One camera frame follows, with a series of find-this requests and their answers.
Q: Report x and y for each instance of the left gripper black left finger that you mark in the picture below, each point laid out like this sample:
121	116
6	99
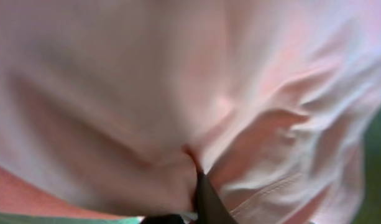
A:
164	219

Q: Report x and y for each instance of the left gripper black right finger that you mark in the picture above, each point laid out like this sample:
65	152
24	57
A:
209	207

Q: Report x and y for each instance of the pink printed t-shirt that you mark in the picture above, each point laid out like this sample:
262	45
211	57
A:
131	99

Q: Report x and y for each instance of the folded red printed t-shirt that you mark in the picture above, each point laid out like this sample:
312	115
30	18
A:
19	197

